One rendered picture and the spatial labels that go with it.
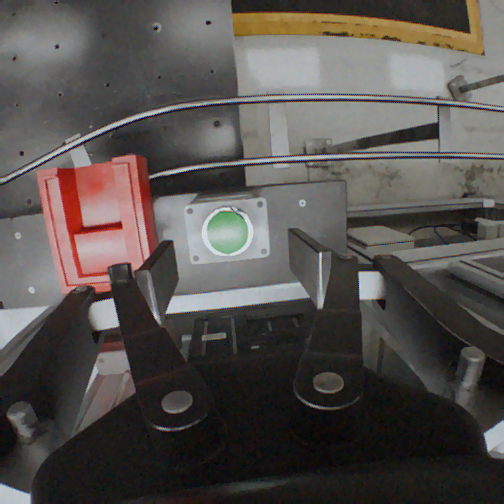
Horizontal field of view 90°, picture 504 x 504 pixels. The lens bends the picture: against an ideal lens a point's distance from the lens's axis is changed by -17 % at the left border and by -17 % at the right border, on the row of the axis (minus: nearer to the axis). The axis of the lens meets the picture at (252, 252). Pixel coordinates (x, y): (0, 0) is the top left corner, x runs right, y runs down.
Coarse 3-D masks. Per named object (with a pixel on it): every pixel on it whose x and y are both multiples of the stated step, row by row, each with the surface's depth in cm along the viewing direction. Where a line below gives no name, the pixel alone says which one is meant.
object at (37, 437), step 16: (16, 416) 5; (32, 416) 5; (16, 432) 5; (32, 432) 5; (48, 432) 6; (16, 448) 5; (32, 448) 5; (48, 448) 5; (0, 464) 4; (16, 464) 5; (32, 464) 5; (0, 480) 4; (16, 480) 4; (32, 480) 4; (0, 496) 4; (16, 496) 4
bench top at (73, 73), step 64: (0, 0) 45; (64, 0) 47; (128, 0) 49; (192, 0) 51; (0, 64) 49; (64, 64) 51; (128, 64) 53; (192, 64) 54; (0, 128) 53; (64, 128) 55; (128, 128) 56; (192, 128) 58; (0, 192) 56
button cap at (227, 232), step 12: (216, 216) 27; (228, 216) 27; (240, 216) 27; (216, 228) 27; (228, 228) 28; (240, 228) 28; (216, 240) 28; (228, 240) 28; (240, 240) 28; (228, 252) 28
